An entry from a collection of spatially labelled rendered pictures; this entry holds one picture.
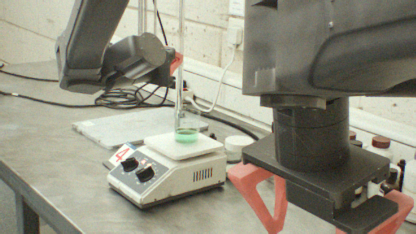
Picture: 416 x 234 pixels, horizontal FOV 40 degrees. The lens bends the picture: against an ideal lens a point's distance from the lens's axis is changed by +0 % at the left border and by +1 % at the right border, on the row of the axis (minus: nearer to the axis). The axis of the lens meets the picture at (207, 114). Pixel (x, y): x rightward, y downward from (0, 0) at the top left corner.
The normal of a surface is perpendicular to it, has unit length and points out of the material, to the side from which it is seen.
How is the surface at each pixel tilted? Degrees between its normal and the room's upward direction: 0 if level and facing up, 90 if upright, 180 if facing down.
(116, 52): 72
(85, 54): 139
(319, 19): 84
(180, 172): 90
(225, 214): 0
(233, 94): 90
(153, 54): 59
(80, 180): 0
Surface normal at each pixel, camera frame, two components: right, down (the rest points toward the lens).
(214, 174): 0.61, 0.25
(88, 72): 0.23, 0.94
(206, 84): -0.79, 0.15
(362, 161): -0.11, -0.90
